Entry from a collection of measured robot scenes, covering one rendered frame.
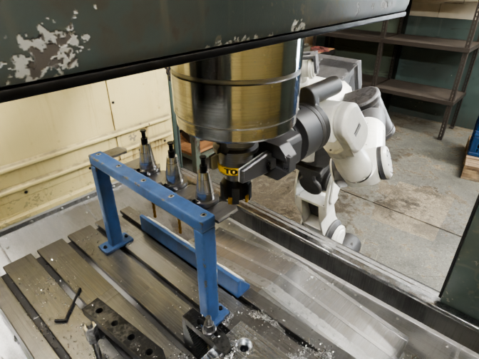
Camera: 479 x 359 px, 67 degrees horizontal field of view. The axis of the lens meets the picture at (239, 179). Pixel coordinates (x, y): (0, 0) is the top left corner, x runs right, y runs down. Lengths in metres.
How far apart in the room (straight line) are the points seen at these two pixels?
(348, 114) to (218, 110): 0.30
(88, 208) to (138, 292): 0.61
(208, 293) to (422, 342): 0.75
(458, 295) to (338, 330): 0.36
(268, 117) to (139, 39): 0.22
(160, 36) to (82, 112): 1.29
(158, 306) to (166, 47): 0.87
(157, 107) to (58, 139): 0.44
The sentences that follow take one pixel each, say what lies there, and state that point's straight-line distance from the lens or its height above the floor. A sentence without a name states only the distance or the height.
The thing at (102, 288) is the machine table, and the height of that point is 0.90.
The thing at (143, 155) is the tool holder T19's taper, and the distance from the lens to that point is 0.95.
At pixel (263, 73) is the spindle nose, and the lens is 0.39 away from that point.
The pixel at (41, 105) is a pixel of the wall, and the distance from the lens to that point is 1.44.
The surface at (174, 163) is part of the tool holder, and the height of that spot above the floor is 1.28.
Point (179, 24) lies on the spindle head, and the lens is 0.24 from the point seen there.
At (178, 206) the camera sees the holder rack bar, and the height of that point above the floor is 1.23.
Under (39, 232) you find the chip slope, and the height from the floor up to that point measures 0.83.
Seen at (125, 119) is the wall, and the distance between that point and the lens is 1.60.
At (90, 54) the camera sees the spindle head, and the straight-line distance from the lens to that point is 0.21.
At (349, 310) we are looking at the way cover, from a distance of 1.30.
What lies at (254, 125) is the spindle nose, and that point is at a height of 1.52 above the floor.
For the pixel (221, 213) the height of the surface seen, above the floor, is 1.22.
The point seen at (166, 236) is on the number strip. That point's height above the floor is 0.95.
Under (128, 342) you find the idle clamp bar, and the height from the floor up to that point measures 0.96.
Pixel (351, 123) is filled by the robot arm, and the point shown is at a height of 1.45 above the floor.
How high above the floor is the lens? 1.67
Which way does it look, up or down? 30 degrees down
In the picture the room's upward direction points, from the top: straight up
